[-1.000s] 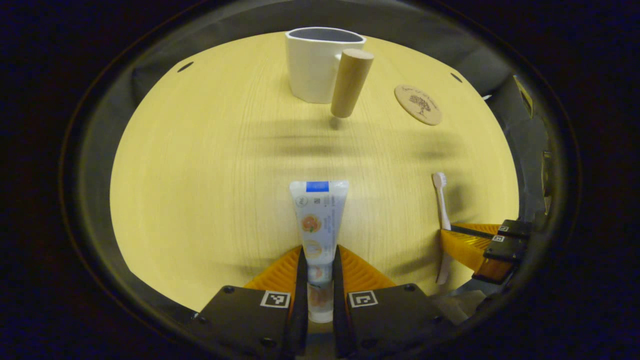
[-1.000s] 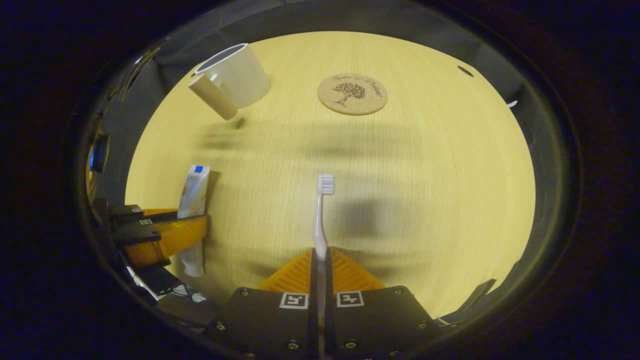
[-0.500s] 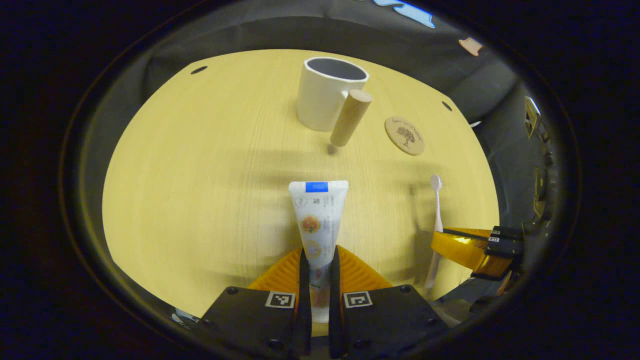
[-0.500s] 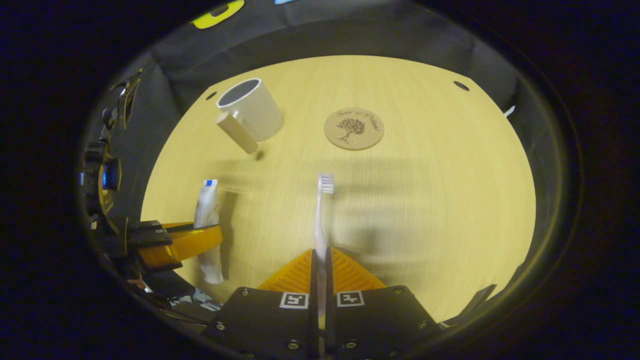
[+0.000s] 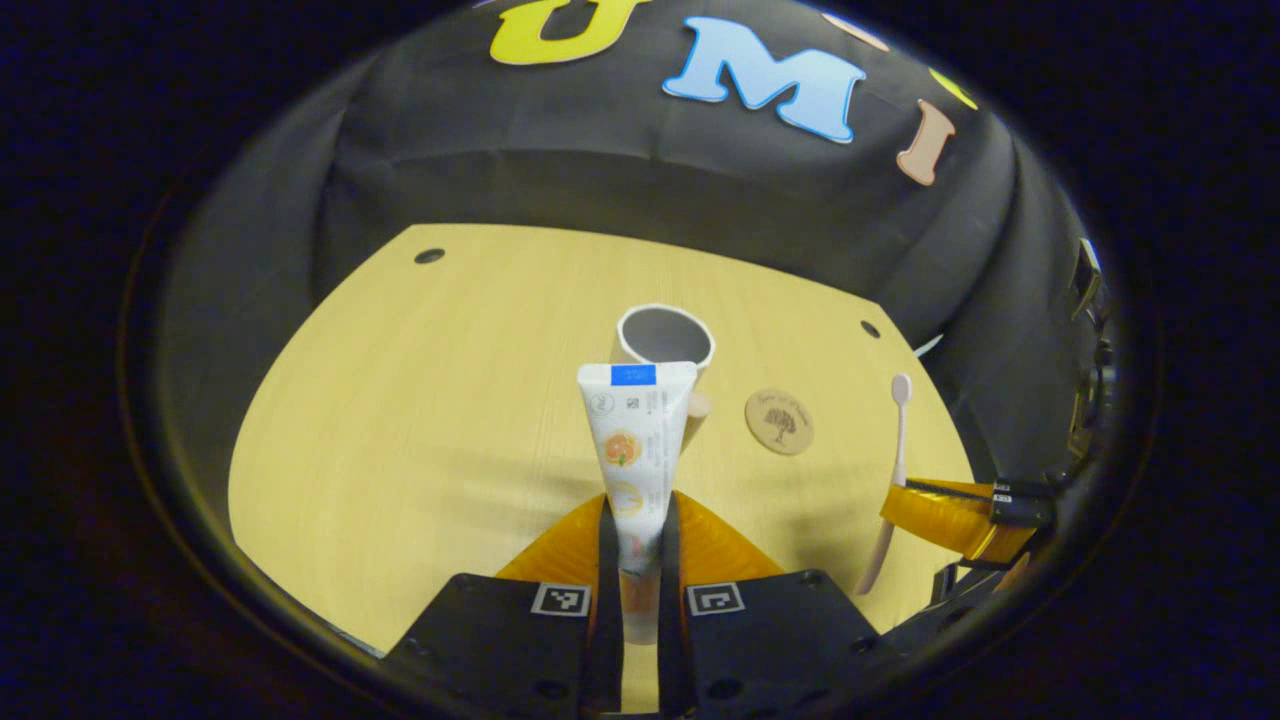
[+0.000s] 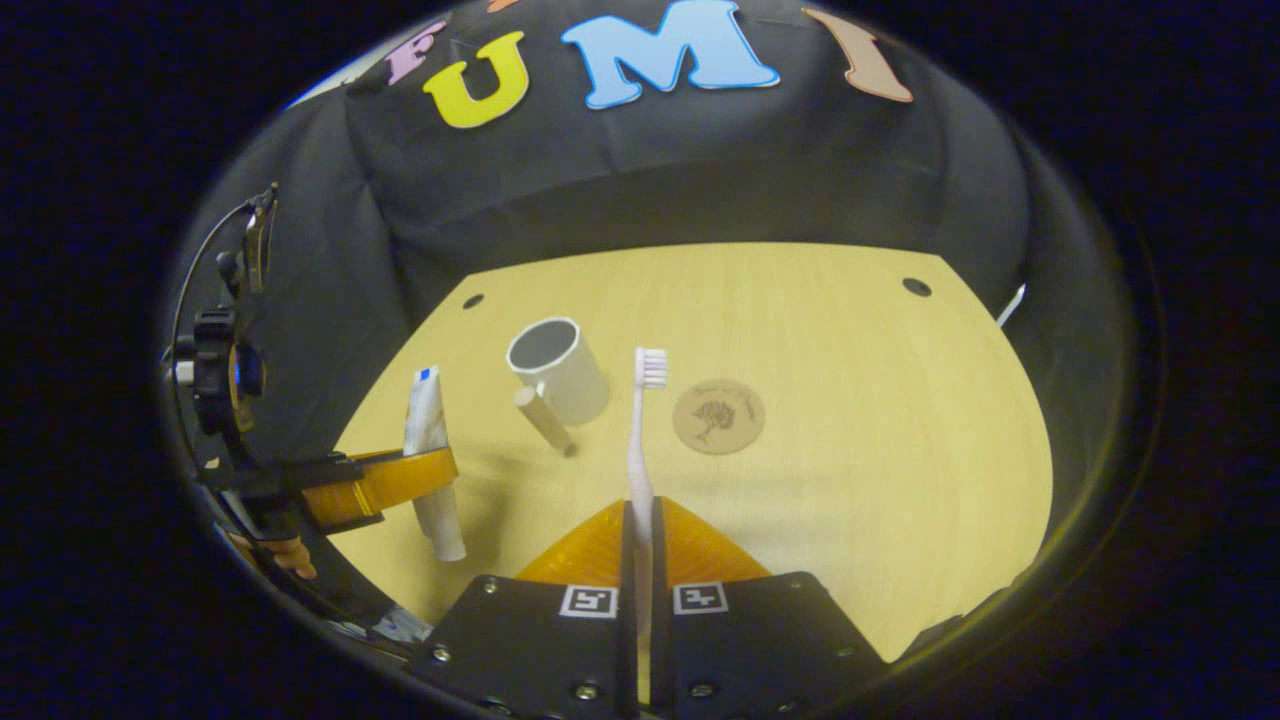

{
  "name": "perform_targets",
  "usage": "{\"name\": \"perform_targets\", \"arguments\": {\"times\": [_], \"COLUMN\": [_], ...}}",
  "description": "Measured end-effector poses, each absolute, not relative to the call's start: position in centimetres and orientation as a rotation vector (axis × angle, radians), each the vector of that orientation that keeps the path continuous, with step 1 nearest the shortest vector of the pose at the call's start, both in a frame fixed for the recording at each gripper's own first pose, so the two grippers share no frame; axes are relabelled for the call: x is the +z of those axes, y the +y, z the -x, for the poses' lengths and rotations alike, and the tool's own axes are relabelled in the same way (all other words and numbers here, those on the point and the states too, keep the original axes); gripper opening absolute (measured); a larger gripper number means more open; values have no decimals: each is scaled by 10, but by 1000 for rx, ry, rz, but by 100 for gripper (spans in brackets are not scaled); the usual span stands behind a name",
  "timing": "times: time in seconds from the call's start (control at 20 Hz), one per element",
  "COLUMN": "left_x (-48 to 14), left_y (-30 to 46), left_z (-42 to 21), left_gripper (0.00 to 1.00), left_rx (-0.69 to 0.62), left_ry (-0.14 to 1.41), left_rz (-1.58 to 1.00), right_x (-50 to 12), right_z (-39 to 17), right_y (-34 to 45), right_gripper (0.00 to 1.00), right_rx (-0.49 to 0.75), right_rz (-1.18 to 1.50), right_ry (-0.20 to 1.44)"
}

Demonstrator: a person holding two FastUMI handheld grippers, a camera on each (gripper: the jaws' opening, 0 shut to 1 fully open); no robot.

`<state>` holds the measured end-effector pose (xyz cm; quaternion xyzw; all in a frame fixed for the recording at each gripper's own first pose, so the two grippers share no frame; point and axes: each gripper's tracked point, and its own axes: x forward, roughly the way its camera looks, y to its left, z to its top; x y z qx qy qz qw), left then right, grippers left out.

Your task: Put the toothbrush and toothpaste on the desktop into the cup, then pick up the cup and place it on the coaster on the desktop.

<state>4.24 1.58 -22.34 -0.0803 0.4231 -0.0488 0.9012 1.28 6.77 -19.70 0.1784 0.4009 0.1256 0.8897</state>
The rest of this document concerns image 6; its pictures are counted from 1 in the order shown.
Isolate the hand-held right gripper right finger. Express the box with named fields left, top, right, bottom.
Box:
left=650, top=497, right=891, bottom=720

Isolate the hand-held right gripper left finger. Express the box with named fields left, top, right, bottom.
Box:
left=405, top=498, right=641, bottom=720

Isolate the white toothpaste tube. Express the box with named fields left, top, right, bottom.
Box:
left=402, top=366, right=468, bottom=563

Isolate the white toothbrush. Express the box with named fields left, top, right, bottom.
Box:
left=626, top=346, right=671, bottom=701

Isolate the white cup with wooden handle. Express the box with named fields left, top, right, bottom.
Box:
left=505, top=316, right=612, bottom=459

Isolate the round wooden coaster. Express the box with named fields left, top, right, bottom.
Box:
left=672, top=378, right=767, bottom=456

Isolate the black backdrop cloth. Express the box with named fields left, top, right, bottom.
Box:
left=170, top=0, right=1116, bottom=561

